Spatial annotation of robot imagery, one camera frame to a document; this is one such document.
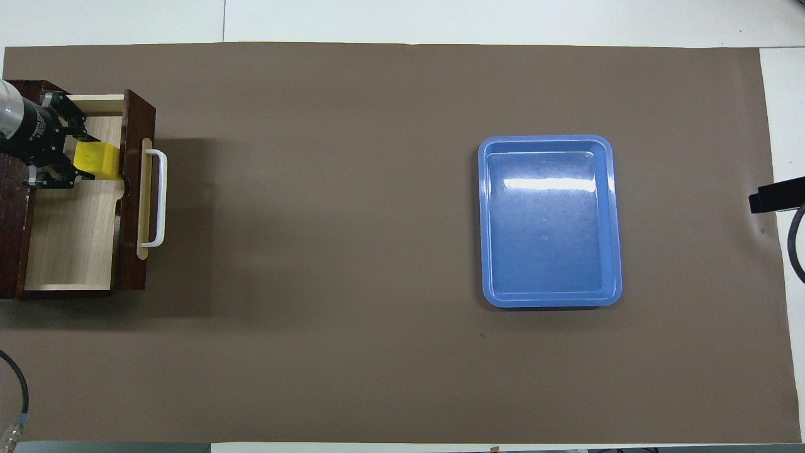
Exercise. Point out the brown paper table mat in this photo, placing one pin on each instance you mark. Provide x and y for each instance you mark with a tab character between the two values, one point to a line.
314	283

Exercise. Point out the blue plastic tray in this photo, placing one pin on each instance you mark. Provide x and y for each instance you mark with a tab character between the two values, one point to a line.
541	251

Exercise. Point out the dark wooden drawer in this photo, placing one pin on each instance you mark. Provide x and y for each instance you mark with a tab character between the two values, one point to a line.
75	239

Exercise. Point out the dark wooden drawer cabinet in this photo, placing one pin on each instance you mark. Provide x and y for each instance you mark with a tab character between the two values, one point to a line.
11	239

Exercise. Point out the yellow cube block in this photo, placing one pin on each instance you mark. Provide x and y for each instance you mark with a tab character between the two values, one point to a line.
99	160

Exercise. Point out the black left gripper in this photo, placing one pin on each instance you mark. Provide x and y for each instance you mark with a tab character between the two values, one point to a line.
34	138

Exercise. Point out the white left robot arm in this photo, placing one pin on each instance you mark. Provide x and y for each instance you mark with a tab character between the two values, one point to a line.
7	107

